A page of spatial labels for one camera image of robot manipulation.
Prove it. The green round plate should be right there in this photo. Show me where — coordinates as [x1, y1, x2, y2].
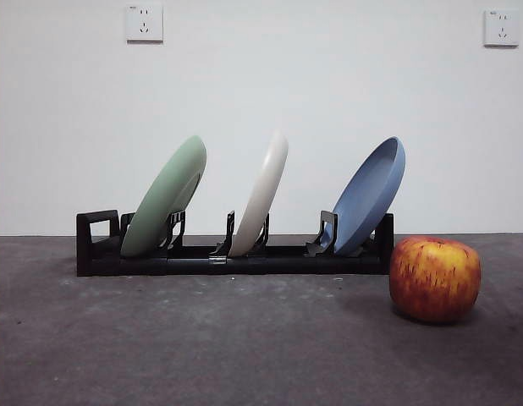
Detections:
[119, 134, 208, 258]

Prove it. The red yellow apple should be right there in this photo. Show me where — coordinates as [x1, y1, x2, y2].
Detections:
[389, 236, 482, 326]

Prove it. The cream white round plate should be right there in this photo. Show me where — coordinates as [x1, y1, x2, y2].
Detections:
[228, 130, 289, 258]

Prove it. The black plastic plate rack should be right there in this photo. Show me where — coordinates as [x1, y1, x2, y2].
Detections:
[75, 209, 394, 278]

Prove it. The blue round plate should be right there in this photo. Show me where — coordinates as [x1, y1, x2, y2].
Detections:
[331, 135, 407, 256]

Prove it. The white wall socket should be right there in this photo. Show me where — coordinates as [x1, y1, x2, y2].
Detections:
[126, 3, 165, 45]
[482, 10, 520, 48]

